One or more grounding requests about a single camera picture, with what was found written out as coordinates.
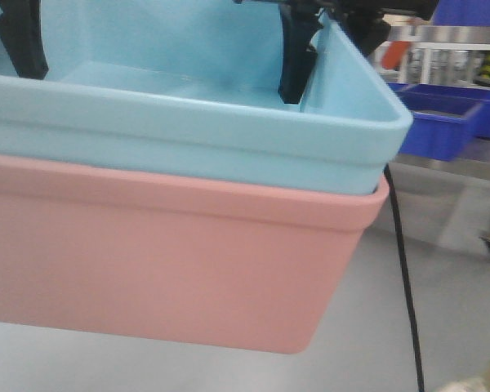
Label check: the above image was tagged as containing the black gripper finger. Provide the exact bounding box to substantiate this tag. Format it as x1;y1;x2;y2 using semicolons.
278;1;323;104
338;1;391;56
0;0;49;79

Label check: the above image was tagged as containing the pink plastic box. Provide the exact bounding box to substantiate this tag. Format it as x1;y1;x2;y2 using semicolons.
0;155;389;354

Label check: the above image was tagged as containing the blue tray on cart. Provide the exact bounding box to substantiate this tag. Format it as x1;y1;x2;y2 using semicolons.
389;82;490;162

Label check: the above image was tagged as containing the light blue plastic box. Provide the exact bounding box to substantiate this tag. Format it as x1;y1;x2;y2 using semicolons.
0;1;412;194

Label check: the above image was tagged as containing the black hanging cable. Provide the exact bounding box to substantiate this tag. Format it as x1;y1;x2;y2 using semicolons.
383;163;426;392

